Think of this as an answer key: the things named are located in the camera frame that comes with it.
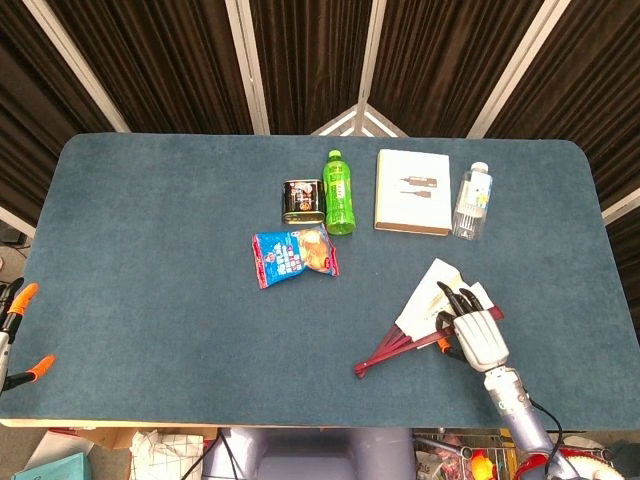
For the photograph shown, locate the left orange-tipped robot hand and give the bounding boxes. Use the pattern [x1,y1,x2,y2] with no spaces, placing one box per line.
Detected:
[0,277,56,396]

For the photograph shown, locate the right black-fingered robot hand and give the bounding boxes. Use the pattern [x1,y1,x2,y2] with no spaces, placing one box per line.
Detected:
[434,280,511,373]

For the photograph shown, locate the white paper fan red ribs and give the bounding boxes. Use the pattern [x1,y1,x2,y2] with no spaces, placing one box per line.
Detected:
[353,257,505,381]

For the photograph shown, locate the orange yellow toy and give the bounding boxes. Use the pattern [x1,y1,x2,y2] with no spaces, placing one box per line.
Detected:
[470,448,495,480]

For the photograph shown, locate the blue felt table mat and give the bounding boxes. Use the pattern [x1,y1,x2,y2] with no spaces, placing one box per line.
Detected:
[0,132,640,430]

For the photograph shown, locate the clear plastic water bottle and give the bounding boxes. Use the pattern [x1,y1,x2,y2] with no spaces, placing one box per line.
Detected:
[452,161,495,241]

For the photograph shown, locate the white cardboard product box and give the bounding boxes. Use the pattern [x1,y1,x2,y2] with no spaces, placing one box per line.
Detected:
[373,148,453,237]

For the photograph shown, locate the brown cardboard box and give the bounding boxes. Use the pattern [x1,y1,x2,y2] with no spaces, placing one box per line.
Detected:
[74,426,151,449]

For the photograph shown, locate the teal box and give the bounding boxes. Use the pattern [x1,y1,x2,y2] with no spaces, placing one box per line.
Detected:
[13,451,92,480]

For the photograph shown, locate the dark fabric partition panel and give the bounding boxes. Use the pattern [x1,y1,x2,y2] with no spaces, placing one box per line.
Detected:
[249,0,376,135]
[487,0,640,281]
[369,0,546,139]
[47,0,254,135]
[0,0,114,236]

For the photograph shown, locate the green plastic drink bottle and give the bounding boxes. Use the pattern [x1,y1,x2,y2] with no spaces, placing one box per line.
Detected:
[322,148,358,236]

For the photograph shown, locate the blue snack bag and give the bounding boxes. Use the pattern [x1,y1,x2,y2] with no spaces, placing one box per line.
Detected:
[251,223,343,291]

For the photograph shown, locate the grey robot torso column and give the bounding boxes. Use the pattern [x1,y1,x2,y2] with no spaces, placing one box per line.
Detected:
[202,427,416,480]

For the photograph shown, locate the black rectangular food can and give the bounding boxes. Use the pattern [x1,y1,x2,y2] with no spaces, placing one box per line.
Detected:
[279,178,326,226]

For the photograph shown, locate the white metal partition foot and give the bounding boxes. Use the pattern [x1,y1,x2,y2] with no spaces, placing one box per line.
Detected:
[310,102,404,138]

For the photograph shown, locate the metal wire basket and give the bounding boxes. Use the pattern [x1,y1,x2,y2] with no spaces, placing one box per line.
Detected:
[414,428,519,480]

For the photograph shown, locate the black cable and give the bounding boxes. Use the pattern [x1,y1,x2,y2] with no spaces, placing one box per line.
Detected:
[177,429,239,480]

